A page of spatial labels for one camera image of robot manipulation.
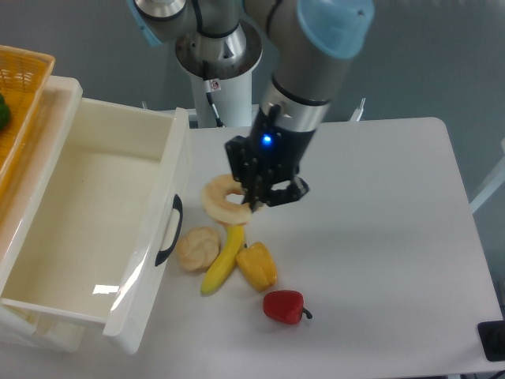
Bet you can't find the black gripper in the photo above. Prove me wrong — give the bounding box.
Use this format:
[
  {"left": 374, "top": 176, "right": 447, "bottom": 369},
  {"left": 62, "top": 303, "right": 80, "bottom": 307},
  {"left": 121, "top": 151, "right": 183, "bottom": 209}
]
[{"left": 225, "top": 104, "right": 315, "bottom": 212}]

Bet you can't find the beige glazed donut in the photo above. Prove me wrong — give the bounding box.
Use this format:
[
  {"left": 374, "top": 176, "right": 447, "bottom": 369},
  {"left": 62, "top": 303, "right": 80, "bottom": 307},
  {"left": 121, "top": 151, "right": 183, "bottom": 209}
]
[{"left": 200, "top": 174, "right": 253, "bottom": 226}]

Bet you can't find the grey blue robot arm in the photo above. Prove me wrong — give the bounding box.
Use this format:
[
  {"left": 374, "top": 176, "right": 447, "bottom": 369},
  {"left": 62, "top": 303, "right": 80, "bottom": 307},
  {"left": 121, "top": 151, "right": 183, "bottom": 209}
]
[{"left": 129, "top": 1, "right": 375, "bottom": 210}]

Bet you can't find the open white upper drawer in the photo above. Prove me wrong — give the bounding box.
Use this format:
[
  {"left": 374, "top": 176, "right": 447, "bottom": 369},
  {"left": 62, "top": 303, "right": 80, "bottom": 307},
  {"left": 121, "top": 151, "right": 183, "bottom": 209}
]
[{"left": 1, "top": 99, "right": 191, "bottom": 354}]

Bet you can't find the white drawer cabinet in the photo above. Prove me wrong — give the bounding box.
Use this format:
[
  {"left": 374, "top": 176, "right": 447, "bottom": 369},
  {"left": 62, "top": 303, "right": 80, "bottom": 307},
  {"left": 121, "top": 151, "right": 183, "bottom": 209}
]
[{"left": 1, "top": 76, "right": 84, "bottom": 352}]

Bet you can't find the yellow banana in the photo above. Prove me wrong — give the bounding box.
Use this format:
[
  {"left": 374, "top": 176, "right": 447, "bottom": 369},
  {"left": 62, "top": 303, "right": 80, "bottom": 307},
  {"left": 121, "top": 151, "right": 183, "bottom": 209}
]
[{"left": 200, "top": 225, "right": 245, "bottom": 296}]

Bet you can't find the yellow bell pepper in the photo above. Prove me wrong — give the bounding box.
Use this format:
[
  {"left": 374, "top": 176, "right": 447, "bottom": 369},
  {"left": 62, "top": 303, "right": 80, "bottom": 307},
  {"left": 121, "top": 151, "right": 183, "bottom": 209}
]
[{"left": 236, "top": 242, "right": 278, "bottom": 292}]

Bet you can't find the round bread roll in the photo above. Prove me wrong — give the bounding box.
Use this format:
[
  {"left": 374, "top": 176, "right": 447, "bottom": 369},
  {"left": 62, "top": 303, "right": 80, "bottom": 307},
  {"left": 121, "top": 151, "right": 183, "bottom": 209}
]
[{"left": 175, "top": 227, "right": 220, "bottom": 272}]

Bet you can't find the red bell pepper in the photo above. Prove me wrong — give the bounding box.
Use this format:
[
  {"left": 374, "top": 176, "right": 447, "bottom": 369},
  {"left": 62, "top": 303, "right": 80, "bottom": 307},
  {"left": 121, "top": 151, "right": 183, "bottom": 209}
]
[{"left": 263, "top": 290, "right": 312, "bottom": 325}]

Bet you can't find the black device at edge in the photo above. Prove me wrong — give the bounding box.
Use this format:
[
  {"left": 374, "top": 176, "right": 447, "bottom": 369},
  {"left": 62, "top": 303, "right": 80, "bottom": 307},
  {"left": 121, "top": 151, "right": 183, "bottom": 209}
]
[{"left": 477, "top": 320, "right": 505, "bottom": 362}]

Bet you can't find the orange woven basket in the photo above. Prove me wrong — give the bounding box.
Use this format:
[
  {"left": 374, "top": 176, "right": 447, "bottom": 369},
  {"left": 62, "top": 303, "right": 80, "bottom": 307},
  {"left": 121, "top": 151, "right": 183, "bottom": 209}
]
[{"left": 1, "top": 45, "right": 55, "bottom": 193}]

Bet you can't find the green pepper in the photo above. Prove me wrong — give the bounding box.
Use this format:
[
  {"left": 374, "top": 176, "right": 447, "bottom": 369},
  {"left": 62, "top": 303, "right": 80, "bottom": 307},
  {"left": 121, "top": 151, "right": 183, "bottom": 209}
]
[{"left": 0, "top": 94, "right": 11, "bottom": 130}]

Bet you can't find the black drawer handle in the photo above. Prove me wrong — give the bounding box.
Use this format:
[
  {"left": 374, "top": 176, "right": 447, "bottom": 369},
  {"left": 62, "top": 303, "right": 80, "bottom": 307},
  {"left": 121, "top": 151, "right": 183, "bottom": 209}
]
[{"left": 155, "top": 194, "right": 183, "bottom": 267}]

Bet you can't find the white table frame bracket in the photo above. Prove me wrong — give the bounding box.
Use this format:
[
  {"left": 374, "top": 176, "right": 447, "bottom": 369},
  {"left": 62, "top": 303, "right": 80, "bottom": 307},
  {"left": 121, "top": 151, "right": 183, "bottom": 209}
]
[{"left": 349, "top": 97, "right": 366, "bottom": 122}]

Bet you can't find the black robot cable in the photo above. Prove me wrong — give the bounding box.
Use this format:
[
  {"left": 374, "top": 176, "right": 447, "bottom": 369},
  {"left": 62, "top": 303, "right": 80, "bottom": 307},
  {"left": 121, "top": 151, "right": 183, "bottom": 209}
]
[{"left": 201, "top": 58, "right": 226, "bottom": 128}]

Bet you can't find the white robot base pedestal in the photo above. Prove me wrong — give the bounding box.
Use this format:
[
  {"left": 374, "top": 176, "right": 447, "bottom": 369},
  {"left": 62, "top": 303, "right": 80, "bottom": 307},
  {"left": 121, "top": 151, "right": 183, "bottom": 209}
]
[{"left": 175, "top": 21, "right": 263, "bottom": 128}]

